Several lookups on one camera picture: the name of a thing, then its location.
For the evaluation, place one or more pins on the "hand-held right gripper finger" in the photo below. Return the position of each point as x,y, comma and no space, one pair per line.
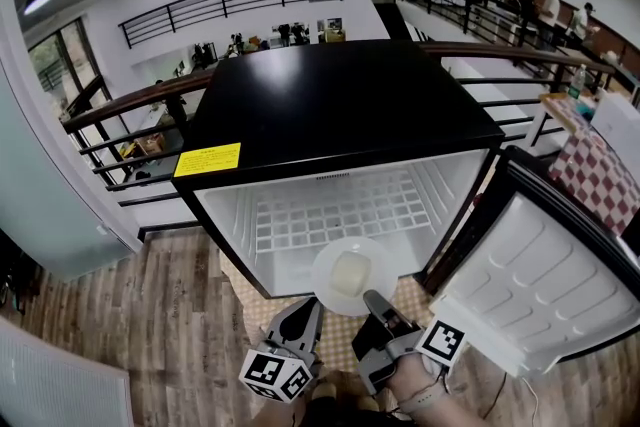
380,307

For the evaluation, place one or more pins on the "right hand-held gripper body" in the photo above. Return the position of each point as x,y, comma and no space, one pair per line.
380,355

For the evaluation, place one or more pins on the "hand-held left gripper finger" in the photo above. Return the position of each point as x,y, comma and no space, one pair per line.
314,337
280,335

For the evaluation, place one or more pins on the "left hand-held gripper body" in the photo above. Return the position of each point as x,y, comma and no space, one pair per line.
275,372

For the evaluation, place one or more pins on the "white round plate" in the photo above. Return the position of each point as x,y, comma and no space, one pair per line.
385,265

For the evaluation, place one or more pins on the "white item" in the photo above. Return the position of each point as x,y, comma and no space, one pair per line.
350,272

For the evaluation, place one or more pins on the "black mini fridge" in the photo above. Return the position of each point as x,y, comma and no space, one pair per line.
340,105

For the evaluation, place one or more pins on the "person's right forearm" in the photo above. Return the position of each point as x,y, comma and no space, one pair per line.
412,372

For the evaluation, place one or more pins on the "person's left forearm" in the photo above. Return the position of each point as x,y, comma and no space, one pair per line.
275,415

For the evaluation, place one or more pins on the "white wire fridge shelf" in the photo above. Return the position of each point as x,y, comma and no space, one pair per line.
300,220

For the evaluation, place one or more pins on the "white fridge door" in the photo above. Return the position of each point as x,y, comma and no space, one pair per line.
540,275

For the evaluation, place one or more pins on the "yellow checked floor mat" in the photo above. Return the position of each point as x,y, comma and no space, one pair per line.
337,340

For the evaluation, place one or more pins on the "person's leg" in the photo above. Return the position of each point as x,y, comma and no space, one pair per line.
327,385

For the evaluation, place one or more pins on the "white wristwatch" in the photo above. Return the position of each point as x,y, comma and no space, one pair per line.
425,399

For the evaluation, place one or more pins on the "person's dark clothing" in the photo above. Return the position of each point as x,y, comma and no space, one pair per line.
345,417

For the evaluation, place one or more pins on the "yellow warning label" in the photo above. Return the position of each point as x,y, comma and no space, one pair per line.
207,160

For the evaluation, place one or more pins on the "glass partition with white blinds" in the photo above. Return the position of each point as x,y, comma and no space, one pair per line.
50,380

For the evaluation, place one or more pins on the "brown cardboard box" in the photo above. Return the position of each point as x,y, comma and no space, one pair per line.
150,144

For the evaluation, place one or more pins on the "red checked tablecloth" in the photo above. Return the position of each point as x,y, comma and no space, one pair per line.
600,185

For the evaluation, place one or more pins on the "wooden tray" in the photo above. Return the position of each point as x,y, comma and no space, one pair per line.
562,110

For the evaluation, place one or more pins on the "yellow box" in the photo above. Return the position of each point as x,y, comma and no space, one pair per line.
334,36

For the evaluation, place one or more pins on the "frosted glass door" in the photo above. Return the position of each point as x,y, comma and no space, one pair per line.
40,195

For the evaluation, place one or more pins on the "teal packet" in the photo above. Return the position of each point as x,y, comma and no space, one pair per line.
586,106

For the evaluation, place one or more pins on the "black robot equipment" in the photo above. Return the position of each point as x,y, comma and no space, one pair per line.
202,54

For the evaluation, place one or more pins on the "green-labelled plastic bottle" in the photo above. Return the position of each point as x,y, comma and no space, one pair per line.
577,82

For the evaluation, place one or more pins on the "white box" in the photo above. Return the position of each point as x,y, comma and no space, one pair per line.
617,120

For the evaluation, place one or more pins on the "dark-framed window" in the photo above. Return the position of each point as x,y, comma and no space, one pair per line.
65,55

